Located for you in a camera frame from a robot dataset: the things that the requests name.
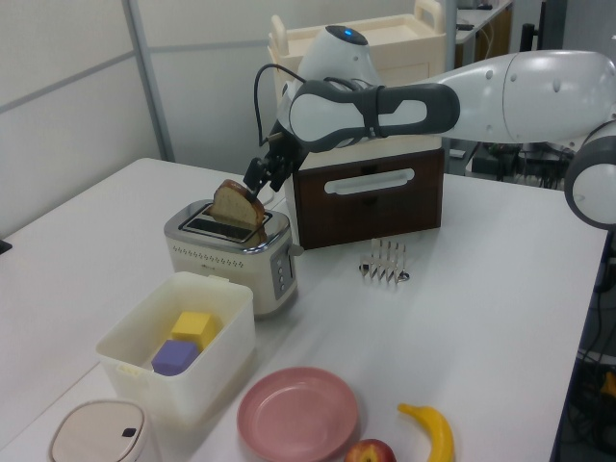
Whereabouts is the black background stand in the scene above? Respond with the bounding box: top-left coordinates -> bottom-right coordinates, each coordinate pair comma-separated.
521,0 -> 549,52

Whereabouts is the red apple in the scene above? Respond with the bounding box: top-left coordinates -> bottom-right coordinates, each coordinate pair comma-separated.
343,438 -> 398,462

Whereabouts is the metal toast rack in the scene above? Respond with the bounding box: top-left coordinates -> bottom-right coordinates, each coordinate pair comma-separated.
358,238 -> 412,285

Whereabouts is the purple cube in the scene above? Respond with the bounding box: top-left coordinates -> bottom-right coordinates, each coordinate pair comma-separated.
150,339 -> 200,376

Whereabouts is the brown-crust bread slice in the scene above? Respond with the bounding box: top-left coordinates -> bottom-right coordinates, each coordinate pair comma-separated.
213,179 -> 267,228

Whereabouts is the cream and chrome toaster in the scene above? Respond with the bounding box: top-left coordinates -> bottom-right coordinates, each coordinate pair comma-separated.
163,200 -> 303,320

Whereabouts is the cream plastic cabinet with handle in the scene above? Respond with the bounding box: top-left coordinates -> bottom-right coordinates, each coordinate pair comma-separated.
267,0 -> 447,167

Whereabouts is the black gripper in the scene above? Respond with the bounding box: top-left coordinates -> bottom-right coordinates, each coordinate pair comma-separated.
243,119 -> 310,201

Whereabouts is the black cable strap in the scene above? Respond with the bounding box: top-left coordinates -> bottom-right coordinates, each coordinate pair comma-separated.
363,85 -> 389,140

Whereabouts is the brown wooden drawer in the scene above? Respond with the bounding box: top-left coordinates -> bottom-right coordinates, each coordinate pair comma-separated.
291,146 -> 445,250

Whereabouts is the small cream lidded trash can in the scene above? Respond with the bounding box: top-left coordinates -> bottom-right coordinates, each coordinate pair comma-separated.
47,398 -> 163,462

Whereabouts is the white plastic storage bin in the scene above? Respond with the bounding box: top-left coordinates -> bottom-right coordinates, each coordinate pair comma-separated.
95,270 -> 256,425

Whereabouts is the pink plate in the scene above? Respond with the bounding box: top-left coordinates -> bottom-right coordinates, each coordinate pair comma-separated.
236,367 -> 360,461

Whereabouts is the white drawer handle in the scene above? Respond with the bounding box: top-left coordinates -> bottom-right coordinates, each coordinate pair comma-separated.
323,167 -> 415,196

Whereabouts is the background wooden desk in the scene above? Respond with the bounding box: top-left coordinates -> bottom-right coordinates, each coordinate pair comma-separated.
454,0 -> 514,68

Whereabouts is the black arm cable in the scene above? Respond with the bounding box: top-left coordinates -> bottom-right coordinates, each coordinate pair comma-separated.
252,63 -> 381,145

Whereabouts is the yellow cube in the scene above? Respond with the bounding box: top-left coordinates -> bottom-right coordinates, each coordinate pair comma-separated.
169,310 -> 218,348

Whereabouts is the yellow banana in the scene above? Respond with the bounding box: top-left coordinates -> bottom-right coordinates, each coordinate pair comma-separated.
397,402 -> 455,462

